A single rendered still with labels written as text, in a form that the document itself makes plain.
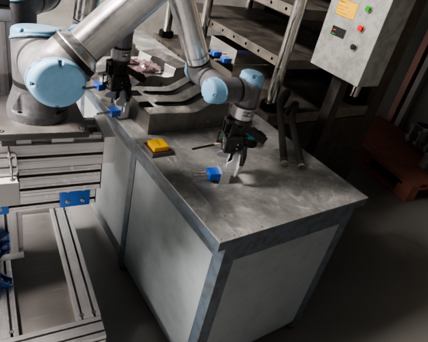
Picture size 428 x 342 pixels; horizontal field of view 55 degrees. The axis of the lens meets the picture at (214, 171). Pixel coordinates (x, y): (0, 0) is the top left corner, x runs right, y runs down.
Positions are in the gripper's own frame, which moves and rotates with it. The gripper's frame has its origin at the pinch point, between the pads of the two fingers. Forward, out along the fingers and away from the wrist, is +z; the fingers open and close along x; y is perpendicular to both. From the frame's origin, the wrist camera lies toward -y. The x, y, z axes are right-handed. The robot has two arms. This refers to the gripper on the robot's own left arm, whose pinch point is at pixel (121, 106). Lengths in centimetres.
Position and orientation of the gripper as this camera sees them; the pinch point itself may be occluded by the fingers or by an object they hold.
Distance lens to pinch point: 172.8
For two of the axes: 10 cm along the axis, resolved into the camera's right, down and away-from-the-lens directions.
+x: 6.6, 5.1, -5.5
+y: -7.3, 2.3, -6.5
